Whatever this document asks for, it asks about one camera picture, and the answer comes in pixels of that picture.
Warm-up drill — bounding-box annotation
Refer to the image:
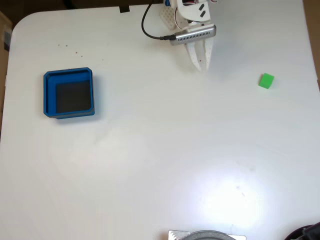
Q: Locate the green cube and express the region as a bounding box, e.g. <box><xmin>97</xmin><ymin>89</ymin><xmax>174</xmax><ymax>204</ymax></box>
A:
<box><xmin>257</xmin><ymin>72</ymin><xmax>275</xmax><ymax>90</ymax></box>

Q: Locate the blue box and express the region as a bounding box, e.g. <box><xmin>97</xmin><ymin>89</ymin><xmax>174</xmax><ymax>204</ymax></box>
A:
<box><xmin>43</xmin><ymin>66</ymin><xmax>96</xmax><ymax>120</ymax></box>

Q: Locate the grey round object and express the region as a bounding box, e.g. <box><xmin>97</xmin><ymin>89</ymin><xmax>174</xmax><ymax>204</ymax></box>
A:
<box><xmin>183</xmin><ymin>229</ymin><xmax>237</xmax><ymax>240</ymax></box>

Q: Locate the silver metal plate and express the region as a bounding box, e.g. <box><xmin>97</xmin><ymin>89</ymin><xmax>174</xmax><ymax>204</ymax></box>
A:
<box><xmin>167</xmin><ymin>229</ymin><xmax>247</xmax><ymax>240</ymax></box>

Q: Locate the black object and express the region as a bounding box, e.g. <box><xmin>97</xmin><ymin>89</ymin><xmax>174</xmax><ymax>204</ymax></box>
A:
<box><xmin>283</xmin><ymin>223</ymin><xmax>320</xmax><ymax>240</ymax></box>

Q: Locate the silver camera box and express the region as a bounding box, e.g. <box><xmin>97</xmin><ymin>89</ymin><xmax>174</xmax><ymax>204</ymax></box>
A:
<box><xmin>169</xmin><ymin>24</ymin><xmax>217</xmax><ymax>47</ymax></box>

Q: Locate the red white servo wire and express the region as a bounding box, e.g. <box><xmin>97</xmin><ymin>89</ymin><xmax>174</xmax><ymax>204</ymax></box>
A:
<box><xmin>174</xmin><ymin>6</ymin><xmax>181</xmax><ymax>29</ymax></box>

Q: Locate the black USB cable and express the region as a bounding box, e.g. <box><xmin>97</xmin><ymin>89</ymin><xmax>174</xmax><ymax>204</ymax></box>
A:
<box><xmin>141</xmin><ymin>0</ymin><xmax>177</xmax><ymax>42</ymax></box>

